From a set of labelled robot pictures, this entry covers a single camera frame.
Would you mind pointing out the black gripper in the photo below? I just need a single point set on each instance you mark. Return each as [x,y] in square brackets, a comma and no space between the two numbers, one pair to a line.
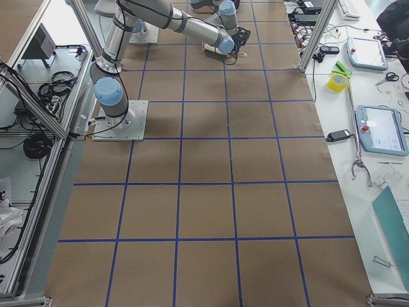
[236,47]

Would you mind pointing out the yellow tape roll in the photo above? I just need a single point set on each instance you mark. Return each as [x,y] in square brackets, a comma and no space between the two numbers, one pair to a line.
[337,82]

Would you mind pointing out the long reach grabber tool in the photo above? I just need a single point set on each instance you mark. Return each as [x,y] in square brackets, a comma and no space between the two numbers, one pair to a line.
[358,162]

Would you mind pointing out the teach pendant far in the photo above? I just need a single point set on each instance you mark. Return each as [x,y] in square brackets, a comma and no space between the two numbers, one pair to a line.
[366,53]

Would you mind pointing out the teach pendant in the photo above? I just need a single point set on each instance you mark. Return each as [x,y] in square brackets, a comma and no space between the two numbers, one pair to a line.
[380,130]
[366,53]

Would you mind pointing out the black power adapter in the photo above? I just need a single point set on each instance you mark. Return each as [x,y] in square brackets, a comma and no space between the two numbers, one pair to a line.
[338,135]

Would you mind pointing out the black scissors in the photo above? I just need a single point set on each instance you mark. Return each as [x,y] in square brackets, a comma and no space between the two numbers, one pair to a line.
[389,77]

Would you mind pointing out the teach pendant near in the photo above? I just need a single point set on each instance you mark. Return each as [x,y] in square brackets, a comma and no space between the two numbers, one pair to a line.
[380,130]

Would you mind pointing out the grey control box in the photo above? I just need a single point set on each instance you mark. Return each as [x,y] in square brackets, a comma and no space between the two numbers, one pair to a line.
[41,47]

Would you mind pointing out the teal folder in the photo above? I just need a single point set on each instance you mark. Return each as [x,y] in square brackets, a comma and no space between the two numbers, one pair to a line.
[392,215]

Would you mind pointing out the aluminium frame post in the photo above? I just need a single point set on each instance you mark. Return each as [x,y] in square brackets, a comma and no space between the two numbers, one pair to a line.
[321,24]

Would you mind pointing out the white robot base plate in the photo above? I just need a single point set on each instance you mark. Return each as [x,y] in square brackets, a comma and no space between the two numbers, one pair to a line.
[132,127]

